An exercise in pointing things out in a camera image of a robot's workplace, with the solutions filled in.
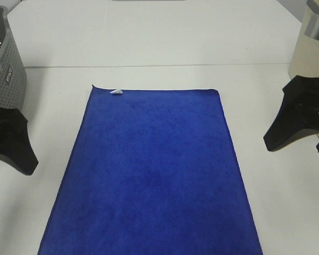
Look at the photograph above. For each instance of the beige plastic storage basket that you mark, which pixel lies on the beige plastic storage basket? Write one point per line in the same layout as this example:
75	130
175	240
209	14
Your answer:
305	59

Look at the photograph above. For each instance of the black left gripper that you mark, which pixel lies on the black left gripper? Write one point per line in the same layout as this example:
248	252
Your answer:
15	147

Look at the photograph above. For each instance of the blue microfiber towel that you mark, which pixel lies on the blue microfiber towel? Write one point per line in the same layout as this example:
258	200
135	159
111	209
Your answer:
152	172

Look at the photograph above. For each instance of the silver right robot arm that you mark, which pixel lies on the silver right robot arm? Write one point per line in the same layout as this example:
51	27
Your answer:
298	116

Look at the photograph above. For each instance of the grey perforated plastic basket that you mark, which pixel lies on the grey perforated plastic basket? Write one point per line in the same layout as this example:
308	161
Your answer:
13	78

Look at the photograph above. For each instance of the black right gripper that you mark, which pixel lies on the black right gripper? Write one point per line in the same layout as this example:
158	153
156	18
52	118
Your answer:
298	116

